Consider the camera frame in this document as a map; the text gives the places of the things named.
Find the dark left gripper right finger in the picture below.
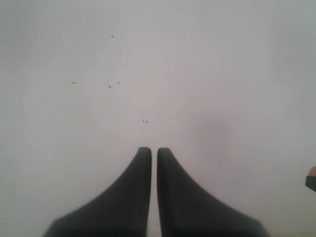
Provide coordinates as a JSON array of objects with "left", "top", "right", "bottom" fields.
[{"left": 157, "top": 148, "right": 269, "bottom": 237}]

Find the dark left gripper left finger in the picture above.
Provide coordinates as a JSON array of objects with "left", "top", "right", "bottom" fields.
[{"left": 44, "top": 147, "right": 152, "bottom": 237}]

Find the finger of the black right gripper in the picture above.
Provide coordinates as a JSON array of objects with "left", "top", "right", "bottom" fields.
[{"left": 305, "top": 175, "right": 316, "bottom": 192}]

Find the brown egg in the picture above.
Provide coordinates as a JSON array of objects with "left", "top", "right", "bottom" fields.
[{"left": 308, "top": 166, "right": 316, "bottom": 176}]

